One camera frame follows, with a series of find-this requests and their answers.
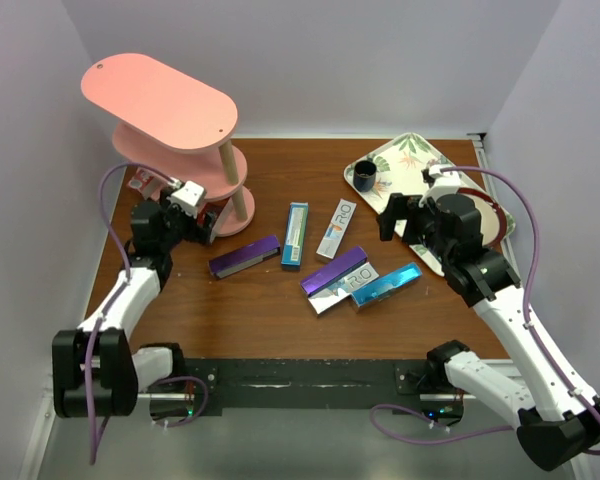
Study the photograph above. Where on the shiny blue toothpaste box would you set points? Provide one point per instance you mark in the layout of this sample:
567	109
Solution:
385	286

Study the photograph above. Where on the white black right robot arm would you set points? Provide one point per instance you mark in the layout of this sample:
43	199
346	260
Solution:
554	412

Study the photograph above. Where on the black front base bar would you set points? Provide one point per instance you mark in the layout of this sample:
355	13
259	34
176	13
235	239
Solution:
304	384

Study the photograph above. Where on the purple toothpaste box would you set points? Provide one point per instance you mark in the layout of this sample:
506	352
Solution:
244	257
333	270

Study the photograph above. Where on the aluminium frame rail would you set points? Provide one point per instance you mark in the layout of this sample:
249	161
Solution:
477	140

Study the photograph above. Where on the dark blue mug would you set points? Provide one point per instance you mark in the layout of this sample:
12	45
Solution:
364	175

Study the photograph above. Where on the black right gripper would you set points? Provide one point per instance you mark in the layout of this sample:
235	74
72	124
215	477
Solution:
401	207

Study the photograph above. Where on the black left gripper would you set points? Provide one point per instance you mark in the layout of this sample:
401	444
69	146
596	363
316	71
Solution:
167	208

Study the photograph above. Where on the red 3D toothpaste box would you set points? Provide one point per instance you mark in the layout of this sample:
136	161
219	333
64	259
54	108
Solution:
220	212

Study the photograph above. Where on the silver R&O sensitive toothpaste box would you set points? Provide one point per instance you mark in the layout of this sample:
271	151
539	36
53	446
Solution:
335	231

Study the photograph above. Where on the silver R&O lower toothpaste box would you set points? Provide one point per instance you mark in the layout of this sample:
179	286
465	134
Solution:
342	288

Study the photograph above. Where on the red rimmed beige plate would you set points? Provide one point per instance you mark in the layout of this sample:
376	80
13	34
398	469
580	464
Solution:
493	218

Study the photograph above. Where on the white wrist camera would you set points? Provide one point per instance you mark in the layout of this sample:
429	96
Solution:
441	181
189	196

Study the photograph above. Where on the red toothpaste box behind shelf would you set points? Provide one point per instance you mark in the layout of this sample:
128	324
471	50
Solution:
144	183

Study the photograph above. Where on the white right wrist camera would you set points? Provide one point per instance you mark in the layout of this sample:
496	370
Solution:
441	181

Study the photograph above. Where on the floral leaf print tray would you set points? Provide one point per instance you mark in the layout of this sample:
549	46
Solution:
400	163

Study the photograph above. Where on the pink three tier shelf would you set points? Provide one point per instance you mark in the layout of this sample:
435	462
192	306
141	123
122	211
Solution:
176	124

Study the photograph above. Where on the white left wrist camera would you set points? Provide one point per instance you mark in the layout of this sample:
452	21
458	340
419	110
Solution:
189	196

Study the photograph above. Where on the blue green toothpaste box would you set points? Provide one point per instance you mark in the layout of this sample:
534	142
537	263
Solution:
292	250

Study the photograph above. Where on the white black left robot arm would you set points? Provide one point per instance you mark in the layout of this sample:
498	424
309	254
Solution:
94	369

